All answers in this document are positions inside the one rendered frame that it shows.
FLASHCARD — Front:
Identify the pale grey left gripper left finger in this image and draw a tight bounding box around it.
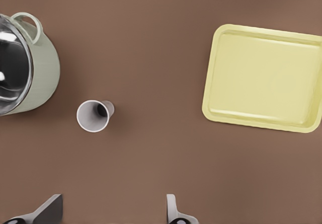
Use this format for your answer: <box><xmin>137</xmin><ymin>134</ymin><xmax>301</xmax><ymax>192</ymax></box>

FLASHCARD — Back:
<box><xmin>2</xmin><ymin>193</ymin><xmax>63</xmax><ymax>224</ymax></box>

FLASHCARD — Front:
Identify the pale green steel pot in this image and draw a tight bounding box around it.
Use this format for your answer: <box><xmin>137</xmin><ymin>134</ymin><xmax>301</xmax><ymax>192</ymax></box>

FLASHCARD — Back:
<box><xmin>0</xmin><ymin>12</ymin><xmax>61</xmax><ymax>117</ymax></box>

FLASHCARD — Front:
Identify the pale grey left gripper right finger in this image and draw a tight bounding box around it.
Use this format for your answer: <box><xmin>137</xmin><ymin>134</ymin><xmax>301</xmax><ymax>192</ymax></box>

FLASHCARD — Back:
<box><xmin>166</xmin><ymin>193</ymin><xmax>199</xmax><ymax>224</ymax></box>

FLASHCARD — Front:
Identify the white IKEA cup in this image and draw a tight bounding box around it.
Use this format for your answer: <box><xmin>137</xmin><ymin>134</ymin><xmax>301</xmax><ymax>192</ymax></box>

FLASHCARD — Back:
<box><xmin>76</xmin><ymin>99</ymin><xmax>115</xmax><ymax>133</ymax></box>

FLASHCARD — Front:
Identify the pale yellow tray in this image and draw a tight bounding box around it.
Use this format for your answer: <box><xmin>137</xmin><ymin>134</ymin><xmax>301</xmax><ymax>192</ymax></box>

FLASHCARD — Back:
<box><xmin>201</xmin><ymin>24</ymin><xmax>322</xmax><ymax>133</ymax></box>

